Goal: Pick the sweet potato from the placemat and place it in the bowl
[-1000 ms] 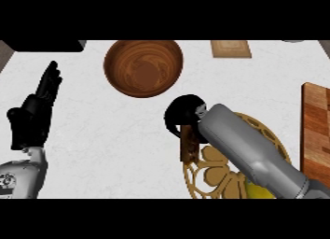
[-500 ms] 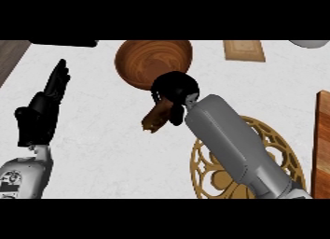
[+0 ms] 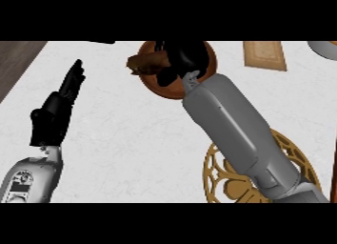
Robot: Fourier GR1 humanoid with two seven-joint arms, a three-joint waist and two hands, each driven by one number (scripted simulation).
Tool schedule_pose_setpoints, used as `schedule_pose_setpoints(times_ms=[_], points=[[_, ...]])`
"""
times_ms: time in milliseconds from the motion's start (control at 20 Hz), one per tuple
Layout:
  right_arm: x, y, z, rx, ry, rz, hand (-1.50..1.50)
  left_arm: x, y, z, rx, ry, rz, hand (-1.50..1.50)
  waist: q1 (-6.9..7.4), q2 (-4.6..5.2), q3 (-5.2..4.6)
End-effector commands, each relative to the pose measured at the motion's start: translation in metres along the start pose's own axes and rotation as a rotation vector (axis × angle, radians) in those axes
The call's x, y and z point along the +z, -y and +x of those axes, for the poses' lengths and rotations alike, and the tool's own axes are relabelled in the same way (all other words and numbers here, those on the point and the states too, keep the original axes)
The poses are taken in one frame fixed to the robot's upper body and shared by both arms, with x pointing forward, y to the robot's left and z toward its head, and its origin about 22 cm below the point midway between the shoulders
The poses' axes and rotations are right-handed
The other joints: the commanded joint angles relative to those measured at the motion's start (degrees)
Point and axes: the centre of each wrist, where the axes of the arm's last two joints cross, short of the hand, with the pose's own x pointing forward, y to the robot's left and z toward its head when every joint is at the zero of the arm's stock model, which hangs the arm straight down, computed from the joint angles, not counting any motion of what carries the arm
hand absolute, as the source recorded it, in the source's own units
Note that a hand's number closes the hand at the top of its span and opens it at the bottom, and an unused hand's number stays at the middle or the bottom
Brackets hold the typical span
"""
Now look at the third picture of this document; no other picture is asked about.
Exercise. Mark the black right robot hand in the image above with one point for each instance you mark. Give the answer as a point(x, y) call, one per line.
point(186, 58)

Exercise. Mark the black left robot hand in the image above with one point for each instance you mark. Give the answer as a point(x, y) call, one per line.
point(55, 114)

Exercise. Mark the brown sweet potato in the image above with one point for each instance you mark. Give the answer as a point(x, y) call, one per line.
point(146, 63)

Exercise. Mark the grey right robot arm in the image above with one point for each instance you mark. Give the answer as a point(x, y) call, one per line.
point(242, 136)

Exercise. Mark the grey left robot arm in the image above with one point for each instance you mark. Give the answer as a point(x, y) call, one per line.
point(29, 179)

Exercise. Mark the brown wooden bowl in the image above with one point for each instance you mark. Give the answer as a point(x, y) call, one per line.
point(176, 89)

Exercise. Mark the grey round bowl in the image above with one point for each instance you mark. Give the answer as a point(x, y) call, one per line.
point(329, 50)

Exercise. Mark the gold round lattice placemat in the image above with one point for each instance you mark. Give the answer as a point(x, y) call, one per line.
point(232, 187)

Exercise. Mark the tan rectangular board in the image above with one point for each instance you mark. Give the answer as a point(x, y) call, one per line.
point(266, 55)

